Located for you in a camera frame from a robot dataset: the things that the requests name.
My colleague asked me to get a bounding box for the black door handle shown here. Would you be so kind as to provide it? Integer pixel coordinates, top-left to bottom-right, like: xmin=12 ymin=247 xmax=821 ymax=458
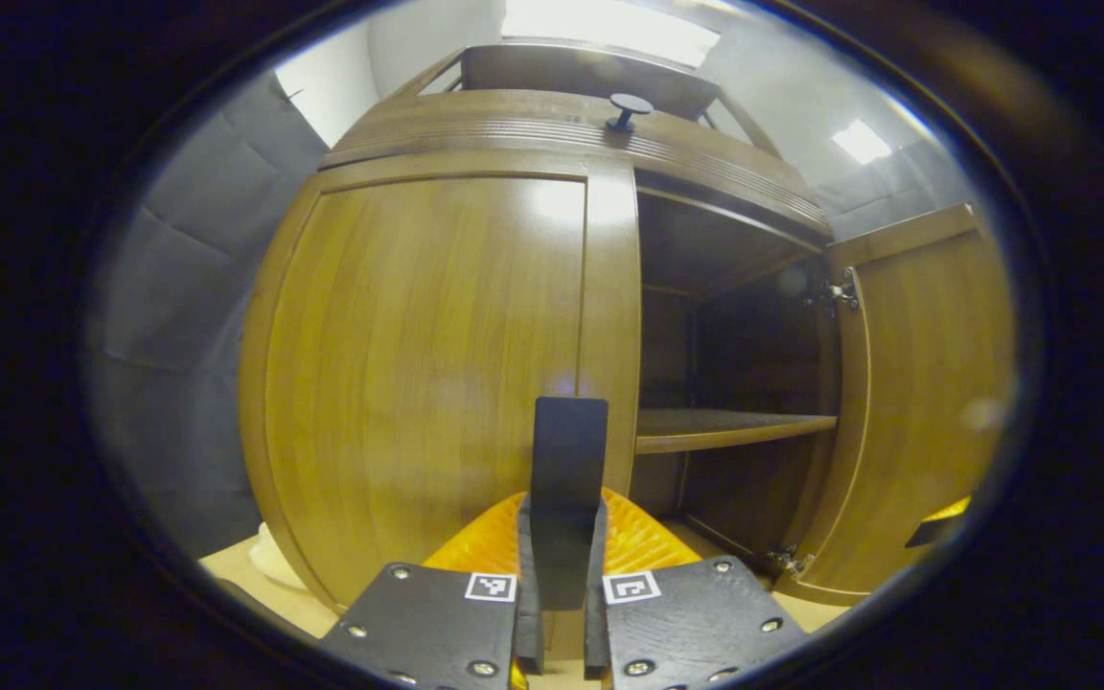
xmin=530 ymin=396 xmax=610 ymax=611

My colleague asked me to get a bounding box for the ribbed wooden drawer front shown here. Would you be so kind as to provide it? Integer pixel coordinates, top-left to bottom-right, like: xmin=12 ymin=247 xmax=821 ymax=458
xmin=320 ymin=88 xmax=833 ymax=241

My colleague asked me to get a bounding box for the large ceiling light panel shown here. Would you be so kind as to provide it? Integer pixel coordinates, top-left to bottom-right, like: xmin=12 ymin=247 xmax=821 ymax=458
xmin=499 ymin=0 xmax=721 ymax=68

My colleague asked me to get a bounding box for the wooden cabinet door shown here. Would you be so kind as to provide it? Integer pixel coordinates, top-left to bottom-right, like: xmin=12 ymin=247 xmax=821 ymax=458
xmin=772 ymin=201 xmax=1018 ymax=607
xmin=238 ymin=158 xmax=644 ymax=614

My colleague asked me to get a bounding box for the small ceiling light panel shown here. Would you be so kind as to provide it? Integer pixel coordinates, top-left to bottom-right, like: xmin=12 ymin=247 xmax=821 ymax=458
xmin=832 ymin=120 xmax=893 ymax=166

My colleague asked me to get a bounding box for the black round knob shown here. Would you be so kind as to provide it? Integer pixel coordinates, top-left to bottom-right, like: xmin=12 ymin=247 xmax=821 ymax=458
xmin=607 ymin=93 xmax=655 ymax=133

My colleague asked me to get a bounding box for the wooden cabinet shelf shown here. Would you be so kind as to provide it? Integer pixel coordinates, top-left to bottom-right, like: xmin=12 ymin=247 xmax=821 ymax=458
xmin=635 ymin=407 xmax=839 ymax=455

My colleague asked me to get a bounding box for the black backdrop cloth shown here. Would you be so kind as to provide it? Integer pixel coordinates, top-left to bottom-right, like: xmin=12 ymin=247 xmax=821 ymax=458
xmin=82 ymin=72 xmax=984 ymax=566

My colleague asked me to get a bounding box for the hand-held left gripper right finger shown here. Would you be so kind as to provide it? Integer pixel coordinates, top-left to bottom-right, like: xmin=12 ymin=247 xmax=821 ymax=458
xmin=583 ymin=489 xmax=812 ymax=690

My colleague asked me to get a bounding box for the cream round object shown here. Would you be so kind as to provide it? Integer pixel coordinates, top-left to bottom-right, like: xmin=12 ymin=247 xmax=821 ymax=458
xmin=247 ymin=522 xmax=309 ymax=590

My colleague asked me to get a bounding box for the metal door hinge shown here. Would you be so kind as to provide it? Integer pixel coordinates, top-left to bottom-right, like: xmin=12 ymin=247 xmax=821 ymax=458
xmin=806 ymin=268 xmax=862 ymax=317
xmin=768 ymin=544 xmax=817 ymax=576

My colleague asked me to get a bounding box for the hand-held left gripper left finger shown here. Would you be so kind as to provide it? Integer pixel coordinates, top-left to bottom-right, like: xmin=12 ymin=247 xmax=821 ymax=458
xmin=320 ymin=494 xmax=545 ymax=690

